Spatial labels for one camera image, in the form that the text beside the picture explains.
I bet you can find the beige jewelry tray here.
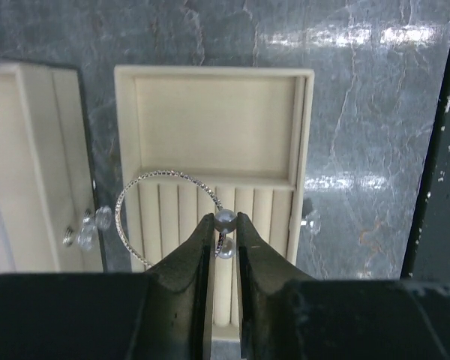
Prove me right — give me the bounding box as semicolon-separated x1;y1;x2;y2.
113;64;320;342

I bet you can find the silver pearl bangle bracelet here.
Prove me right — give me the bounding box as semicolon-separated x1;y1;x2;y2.
114;169;236;269

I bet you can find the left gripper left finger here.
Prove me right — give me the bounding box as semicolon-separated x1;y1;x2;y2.
134;214;215;359

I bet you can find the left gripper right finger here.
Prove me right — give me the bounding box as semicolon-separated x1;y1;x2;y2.
236;212;312;359

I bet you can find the beige jewelry box with lid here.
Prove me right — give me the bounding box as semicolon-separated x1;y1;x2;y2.
0;62;107;273

